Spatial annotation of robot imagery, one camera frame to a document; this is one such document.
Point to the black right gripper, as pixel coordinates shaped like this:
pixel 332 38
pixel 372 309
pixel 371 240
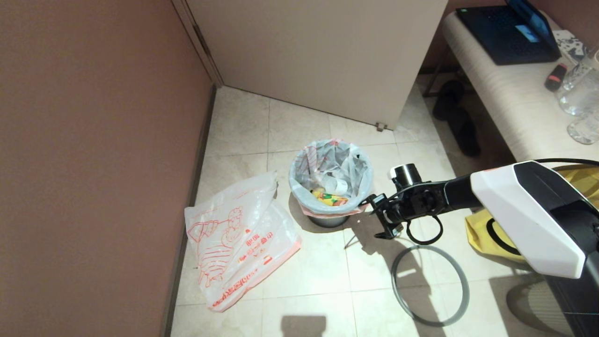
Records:
pixel 400 213

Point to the black round trash bin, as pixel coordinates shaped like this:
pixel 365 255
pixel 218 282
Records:
pixel 327 221

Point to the spare white plastic bag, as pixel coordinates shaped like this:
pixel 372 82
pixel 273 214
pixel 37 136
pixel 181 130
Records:
pixel 299 187

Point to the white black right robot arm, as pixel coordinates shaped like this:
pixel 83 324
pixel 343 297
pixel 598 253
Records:
pixel 524 210

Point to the white red-printed plastic bag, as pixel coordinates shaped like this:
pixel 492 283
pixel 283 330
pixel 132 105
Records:
pixel 234 243

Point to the orange yellow snack wrapper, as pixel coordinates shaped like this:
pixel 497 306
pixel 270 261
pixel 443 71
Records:
pixel 330 199

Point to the clear plastic water bottle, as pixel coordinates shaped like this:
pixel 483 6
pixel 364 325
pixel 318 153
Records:
pixel 334 185

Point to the small metal door stopper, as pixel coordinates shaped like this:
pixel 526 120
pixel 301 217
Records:
pixel 381 127

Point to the black slipper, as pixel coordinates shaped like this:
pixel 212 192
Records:
pixel 448 98
pixel 465 133

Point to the beige door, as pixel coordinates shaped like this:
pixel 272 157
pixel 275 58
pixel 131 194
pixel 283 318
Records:
pixel 318 56

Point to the cream striped bench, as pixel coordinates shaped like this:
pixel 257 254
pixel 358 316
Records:
pixel 510 103

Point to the beige striped stool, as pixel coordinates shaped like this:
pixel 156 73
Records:
pixel 533 304

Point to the clear glass cup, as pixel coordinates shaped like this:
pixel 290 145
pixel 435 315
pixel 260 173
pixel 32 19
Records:
pixel 579 99
pixel 584 130

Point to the dark blue laptop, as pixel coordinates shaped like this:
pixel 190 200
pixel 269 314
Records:
pixel 505 32

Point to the black orange handheld device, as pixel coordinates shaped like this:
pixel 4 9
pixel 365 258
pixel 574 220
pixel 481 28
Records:
pixel 555 77

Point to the clear ribbed glass bottle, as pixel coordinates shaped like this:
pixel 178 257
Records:
pixel 580 68

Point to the white black patterned card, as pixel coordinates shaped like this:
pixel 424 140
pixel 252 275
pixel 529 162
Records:
pixel 570 46

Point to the beige door frame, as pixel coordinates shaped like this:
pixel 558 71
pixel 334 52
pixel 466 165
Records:
pixel 196 37

